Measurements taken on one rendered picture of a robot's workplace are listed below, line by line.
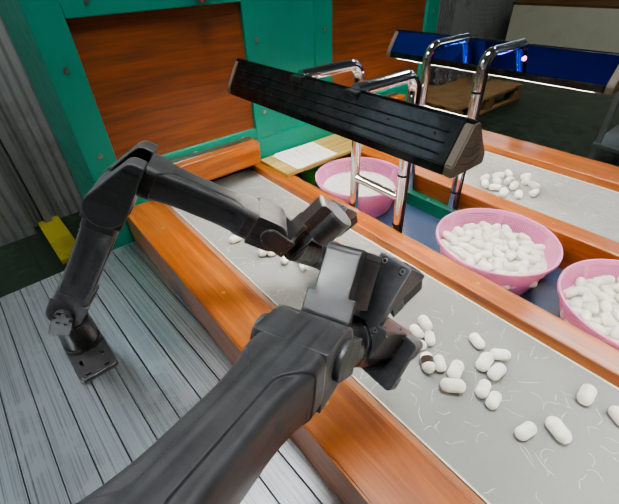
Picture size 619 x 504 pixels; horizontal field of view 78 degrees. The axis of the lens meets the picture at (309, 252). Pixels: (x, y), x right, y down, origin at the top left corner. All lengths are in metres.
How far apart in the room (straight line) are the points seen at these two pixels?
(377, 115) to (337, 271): 0.35
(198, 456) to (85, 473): 0.54
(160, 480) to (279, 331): 0.14
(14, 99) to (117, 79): 1.72
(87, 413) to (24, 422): 0.10
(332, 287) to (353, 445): 0.28
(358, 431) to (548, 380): 0.33
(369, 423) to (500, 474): 0.18
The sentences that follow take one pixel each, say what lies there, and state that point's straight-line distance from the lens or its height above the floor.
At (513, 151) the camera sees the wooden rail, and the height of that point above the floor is 0.76.
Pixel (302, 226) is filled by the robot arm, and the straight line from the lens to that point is 0.64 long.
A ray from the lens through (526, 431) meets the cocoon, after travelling 0.66.
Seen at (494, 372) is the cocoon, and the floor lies 0.76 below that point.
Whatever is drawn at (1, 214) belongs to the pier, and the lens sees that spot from 2.85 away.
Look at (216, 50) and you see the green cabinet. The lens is 1.18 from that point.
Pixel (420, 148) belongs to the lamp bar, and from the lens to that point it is 0.59.
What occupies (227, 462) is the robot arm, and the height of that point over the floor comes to 1.08.
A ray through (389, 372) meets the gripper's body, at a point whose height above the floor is 0.91.
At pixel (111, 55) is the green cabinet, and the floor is 1.13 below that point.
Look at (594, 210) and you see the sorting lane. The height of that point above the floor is 0.74.
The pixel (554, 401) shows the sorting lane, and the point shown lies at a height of 0.74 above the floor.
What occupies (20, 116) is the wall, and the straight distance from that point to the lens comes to 2.80.
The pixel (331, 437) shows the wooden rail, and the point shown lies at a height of 0.77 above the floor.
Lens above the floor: 1.29
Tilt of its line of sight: 37 degrees down
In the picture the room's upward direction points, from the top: 3 degrees counter-clockwise
